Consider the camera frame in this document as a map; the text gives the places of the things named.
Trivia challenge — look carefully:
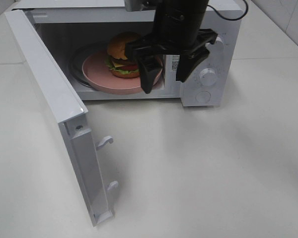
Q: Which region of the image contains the toy burger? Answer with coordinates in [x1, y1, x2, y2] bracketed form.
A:
[105, 32, 141, 78]

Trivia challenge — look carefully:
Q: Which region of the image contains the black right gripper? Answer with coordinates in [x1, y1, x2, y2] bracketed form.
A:
[125, 29, 218, 94]

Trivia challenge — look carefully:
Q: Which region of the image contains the glass microwave turntable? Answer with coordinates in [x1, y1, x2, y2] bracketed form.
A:
[68, 44, 95, 88]

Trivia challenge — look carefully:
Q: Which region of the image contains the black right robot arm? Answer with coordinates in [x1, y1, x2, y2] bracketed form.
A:
[125, 0, 218, 94]

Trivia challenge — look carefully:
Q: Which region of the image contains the white microwave oven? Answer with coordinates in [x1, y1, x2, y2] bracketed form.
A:
[6, 0, 242, 111]

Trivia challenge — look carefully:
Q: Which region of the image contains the white microwave door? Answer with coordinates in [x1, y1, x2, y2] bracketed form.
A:
[5, 10, 118, 226]

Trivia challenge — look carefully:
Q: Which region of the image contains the black cable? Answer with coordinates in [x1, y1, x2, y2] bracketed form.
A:
[208, 0, 250, 22]

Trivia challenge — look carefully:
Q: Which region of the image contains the white power knob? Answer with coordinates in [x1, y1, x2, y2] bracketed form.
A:
[214, 35, 224, 47]

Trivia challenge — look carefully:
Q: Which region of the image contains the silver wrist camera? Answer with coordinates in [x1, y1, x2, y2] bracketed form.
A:
[124, 0, 162, 12]

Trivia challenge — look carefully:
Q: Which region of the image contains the pink plate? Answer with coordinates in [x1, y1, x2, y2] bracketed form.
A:
[81, 51, 163, 95]

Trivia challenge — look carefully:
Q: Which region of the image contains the white timer knob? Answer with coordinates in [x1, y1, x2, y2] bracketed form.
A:
[199, 68, 218, 86]

